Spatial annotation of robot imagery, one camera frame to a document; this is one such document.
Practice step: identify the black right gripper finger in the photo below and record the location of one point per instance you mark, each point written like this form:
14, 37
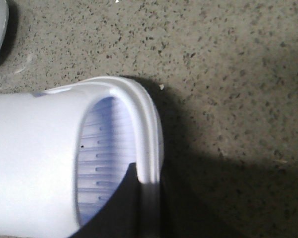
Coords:
120, 217

